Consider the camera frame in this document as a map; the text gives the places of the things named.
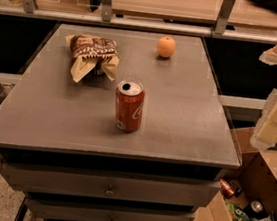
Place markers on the red coke can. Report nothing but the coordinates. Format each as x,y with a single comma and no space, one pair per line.
129,105

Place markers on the brown can in box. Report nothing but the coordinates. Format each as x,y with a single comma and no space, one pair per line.
229,189

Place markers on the black can in box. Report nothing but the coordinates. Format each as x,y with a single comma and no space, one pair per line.
255,210

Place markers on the cardboard box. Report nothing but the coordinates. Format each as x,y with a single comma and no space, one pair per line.
256,177

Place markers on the orange fruit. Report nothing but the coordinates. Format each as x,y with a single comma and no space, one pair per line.
166,47

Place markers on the grey drawer cabinet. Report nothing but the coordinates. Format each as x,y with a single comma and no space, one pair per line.
59,143

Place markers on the wooden table behind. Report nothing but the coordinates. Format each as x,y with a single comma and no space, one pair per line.
244,13

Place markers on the brown chip bag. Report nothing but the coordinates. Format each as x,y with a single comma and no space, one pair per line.
92,54

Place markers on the top drawer knob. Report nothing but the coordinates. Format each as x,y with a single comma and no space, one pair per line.
109,191

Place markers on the metal railing with brackets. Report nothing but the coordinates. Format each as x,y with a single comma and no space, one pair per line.
80,11

